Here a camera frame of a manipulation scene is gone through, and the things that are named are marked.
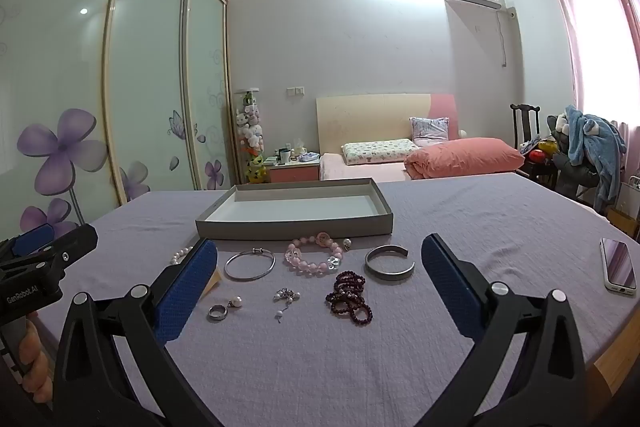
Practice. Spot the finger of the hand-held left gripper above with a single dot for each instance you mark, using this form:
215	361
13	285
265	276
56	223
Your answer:
32	239
75	242

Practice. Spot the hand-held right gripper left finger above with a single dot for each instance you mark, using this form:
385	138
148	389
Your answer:
187	292

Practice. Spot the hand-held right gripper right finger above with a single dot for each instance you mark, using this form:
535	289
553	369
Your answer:
450	287

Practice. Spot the beige wooden comb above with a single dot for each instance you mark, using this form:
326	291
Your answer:
216	281

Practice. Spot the silver cuff bangle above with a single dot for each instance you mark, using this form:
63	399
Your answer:
372	272

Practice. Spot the grey shallow cardboard box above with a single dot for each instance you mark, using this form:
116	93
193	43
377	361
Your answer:
295	207

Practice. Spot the person's left hand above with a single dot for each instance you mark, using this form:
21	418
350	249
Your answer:
37	357

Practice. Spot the thin silver bangle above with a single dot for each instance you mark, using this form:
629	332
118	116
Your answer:
232	274

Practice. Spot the pearl stud earring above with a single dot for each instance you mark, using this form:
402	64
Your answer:
235	303

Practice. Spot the folded pink quilt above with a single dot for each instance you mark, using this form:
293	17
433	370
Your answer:
465	157

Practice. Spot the lilac tablecloth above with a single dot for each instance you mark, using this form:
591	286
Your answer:
300	372

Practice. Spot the bed with pink sheet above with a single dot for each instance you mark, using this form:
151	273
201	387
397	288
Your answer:
360	172

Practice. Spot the flat white patterned pillow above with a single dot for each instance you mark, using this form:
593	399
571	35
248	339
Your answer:
377	152

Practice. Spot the small patterned pillow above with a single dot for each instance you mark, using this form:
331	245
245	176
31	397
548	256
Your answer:
429	129

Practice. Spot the pink and white nightstand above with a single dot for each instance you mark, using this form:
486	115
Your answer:
295	171

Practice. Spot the colourful toys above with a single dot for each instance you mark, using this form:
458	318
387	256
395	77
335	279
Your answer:
542	149

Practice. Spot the grey plush garment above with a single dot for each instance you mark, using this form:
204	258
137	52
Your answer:
565	167

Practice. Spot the white smartphone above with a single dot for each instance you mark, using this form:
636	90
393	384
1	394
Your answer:
619	264

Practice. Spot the clear tube of plush toys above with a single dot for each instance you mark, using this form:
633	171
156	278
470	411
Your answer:
251	132

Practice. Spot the dark wooden chair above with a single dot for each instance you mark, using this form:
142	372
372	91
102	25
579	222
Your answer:
525	122

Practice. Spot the beige and pink headboard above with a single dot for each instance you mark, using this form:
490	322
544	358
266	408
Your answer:
370	119

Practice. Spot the flower print sliding wardrobe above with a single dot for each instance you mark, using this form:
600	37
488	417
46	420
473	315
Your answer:
145	57

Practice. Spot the blue fleece garment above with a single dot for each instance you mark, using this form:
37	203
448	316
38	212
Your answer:
600	147

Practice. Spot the white air conditioner pipe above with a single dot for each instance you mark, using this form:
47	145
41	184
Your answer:
502	37

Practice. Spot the pink curtain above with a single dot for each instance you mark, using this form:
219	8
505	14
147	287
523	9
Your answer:
595	17

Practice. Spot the white wall switch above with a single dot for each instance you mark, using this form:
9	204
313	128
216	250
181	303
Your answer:
295	91

